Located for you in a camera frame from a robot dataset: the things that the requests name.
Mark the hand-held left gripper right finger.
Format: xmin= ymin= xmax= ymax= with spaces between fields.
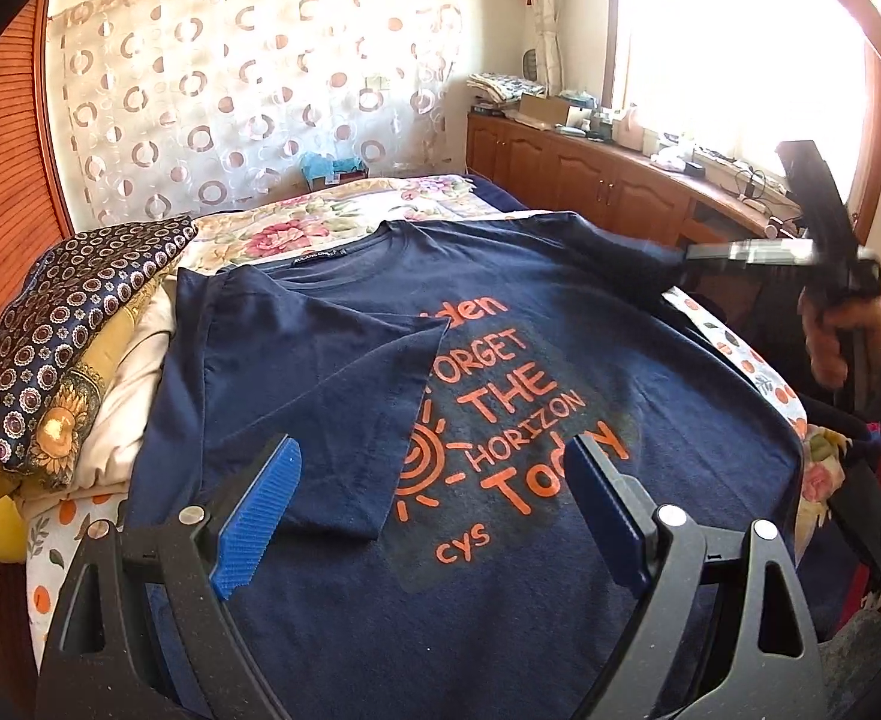
xmin=562 ymin=431 xmax=835 ymax=720

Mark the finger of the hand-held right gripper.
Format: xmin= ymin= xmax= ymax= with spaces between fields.
xmin=682 ymin=238 xmax=817 ymax=272

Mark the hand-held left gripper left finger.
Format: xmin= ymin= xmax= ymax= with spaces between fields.
xmin=35 ymin=433 xmax=306 ymax=720

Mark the navy printed T-shirt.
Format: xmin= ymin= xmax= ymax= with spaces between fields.
xmin=129 ymin=214 xmax=805 ymax=720

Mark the dark clothes pile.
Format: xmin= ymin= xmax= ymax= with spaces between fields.
xmin=800 ymin=390 xmax=881 ymax=620

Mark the person's right hand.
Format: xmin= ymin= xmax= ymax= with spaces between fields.
xmin=798 ymin=289 xmax=881 ymax=392

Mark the black cloth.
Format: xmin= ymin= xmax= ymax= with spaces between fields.
xmin=665 ymin=266 xmax=812 ymax=395

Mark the cream folded cloth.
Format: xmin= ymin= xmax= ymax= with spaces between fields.
xmin=69 ymin=274 xmax=187 ymax=497

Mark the window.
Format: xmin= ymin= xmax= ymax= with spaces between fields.
xmin=611 ymin=0 xmax=874 ymax=192

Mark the wooden cabinet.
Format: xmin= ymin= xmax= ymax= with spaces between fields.
xmin=466 ymin=112 xmax=786 ymax=250

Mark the yellow sunflower pillow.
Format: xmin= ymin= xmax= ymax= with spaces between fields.
xmin=24 ymin=270 xmax=179 ymax=490

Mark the orange fruit print bed sheet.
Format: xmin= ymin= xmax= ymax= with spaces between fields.
xmin=24 ymin=291 xmax=812 ymax=657

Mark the cardboard box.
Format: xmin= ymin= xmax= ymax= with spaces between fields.
xmin=519 ymin=94 xmax=581 ymax=125

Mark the navy patterned pillow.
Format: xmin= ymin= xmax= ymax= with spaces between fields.
xmin=0 ymin=214 xmax=202 ymax=470

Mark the floral blanket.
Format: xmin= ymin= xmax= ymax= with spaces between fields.
xmin=181 ymin=174 xmax=835 ymax=503

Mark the stack of folded cloths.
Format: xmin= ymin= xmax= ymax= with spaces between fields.
xmin=468 ymin=71 xmax=548 ymax=103

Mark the white window curtain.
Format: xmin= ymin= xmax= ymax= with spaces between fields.
xmin=513 ymin=0 xmax=623 ymax=95

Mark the teal tissue box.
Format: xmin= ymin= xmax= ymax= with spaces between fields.
xmin=301 ymin=151 xmax=371 ymax=193

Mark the wooden slatted wardrobe door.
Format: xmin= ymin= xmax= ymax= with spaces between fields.
xmin=0 ymin=0 xmax=76 ymax=380

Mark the sheer circle pattern curtain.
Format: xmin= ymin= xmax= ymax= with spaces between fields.
xmin=49 ymin=0 xmax=473 ymax=235

